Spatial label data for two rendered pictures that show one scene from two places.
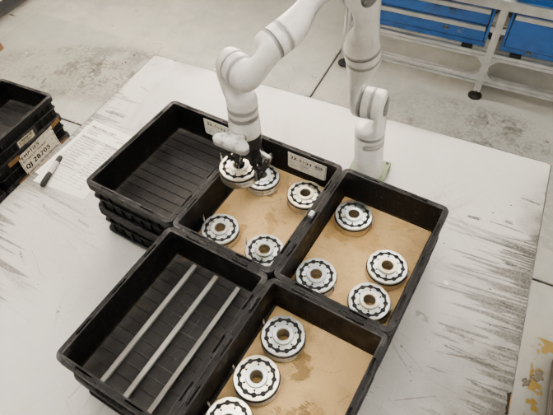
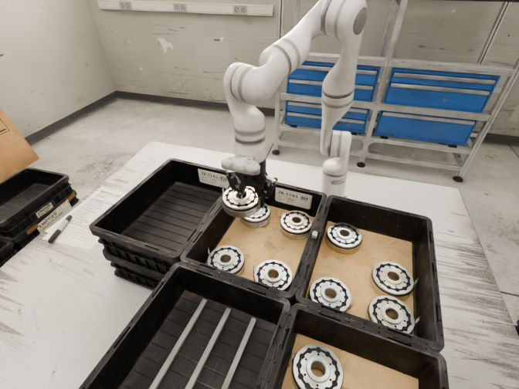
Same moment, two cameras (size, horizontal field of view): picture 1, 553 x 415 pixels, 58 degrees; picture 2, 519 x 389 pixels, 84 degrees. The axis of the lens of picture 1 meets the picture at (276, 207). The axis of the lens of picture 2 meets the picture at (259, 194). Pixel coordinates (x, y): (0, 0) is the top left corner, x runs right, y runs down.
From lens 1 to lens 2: 0.54 m
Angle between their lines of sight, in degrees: 14
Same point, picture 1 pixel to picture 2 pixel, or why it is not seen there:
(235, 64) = (248, 72)
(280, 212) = (276, 240)
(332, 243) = (330, 262)
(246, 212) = (245, 242)
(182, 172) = (181, 214)
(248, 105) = (258, 122)
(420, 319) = not seen: hidden behind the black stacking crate
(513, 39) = (382, 127)
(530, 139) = not seen: hidden behind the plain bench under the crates
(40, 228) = (44, 282)
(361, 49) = (343, 83)
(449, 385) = not seen: outside the picture
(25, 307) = (16, 372)
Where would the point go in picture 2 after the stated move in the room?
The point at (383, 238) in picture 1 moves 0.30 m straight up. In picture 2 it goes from (374, 252) to (407, 168)
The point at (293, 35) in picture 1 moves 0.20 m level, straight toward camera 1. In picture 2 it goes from (300, 50) to (330, 81)
